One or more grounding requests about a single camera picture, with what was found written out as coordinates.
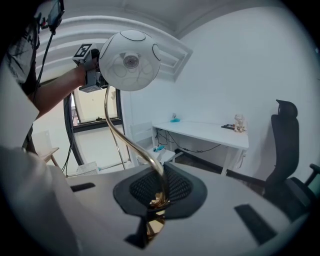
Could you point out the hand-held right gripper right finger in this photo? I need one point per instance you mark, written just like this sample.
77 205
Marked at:
220 225

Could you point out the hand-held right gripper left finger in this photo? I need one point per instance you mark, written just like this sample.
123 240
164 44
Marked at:
100 215

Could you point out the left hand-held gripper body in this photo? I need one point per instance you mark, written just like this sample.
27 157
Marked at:
91 78

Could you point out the white globe lamp gold stem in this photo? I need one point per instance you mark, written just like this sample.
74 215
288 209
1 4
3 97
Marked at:
130 60

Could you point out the person's left forearm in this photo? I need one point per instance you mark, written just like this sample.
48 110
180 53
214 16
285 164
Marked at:
57 87

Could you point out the black framed window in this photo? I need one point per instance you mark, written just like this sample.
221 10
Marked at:
97 112

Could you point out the white plastic basket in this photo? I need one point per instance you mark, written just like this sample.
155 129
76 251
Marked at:
87 169

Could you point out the white chair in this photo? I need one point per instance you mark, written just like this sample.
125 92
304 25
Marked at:
143 140

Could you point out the white ceiling air vent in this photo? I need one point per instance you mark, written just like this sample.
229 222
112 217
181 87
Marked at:
175 61

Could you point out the teal item on chair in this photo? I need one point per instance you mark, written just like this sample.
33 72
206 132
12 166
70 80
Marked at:
159 149

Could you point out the teal ornament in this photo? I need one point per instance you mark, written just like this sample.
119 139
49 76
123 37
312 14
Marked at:
175 119

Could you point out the white table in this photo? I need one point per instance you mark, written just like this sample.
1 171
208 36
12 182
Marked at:
200 132

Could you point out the black flat tray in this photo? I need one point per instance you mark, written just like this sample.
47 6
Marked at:
227 126

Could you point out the black mesh office chair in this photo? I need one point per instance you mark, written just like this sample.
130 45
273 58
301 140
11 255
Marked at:
285 150

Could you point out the clear glass jar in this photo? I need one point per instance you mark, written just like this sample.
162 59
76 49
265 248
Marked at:
240 123

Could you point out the black head-worn camera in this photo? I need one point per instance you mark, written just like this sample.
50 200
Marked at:
55 12

